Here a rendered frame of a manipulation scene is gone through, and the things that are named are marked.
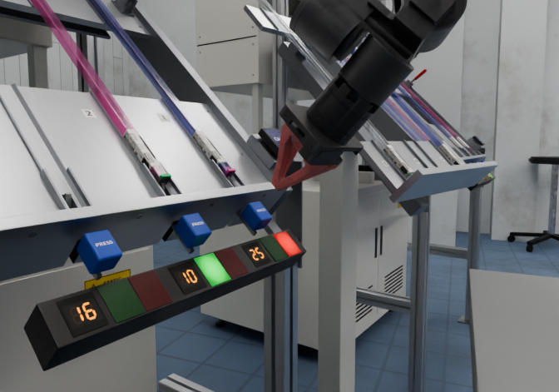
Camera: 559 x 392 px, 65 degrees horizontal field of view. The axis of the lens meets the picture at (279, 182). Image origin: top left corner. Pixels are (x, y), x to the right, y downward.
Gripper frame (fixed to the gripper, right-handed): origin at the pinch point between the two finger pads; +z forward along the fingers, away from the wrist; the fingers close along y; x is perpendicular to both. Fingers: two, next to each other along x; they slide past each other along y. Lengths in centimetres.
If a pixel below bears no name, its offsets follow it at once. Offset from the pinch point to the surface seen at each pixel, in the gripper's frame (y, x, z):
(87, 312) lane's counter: 24.1, 5.4, 7.4
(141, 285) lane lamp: 18.5, 4.5, 7.3
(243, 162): -6.1, -9.1, 6.2
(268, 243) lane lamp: -0.6, 4.0, 7.0
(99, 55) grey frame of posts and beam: -13, -57, 23
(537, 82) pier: -343, -43, -36
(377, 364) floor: -100, 31, 71
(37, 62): -7, -66, 33
